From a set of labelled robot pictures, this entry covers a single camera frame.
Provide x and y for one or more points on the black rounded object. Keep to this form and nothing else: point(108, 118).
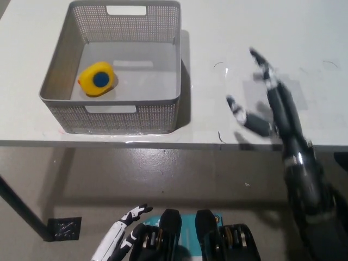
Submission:
point(342, 161)

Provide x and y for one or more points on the black metal table leg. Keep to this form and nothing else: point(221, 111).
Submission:
point(24, 210)

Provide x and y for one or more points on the yellow duck toy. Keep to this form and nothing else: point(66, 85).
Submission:
point(89, 81)

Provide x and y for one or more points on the grey perforated plastic basket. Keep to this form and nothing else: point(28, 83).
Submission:
point(117, 119)

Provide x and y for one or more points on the black floor tape patch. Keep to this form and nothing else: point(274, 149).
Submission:
point(64, 229)

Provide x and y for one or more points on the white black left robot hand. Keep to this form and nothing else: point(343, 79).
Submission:
point(114, 239)

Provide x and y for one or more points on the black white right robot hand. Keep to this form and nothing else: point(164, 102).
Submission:
point(285, 114)

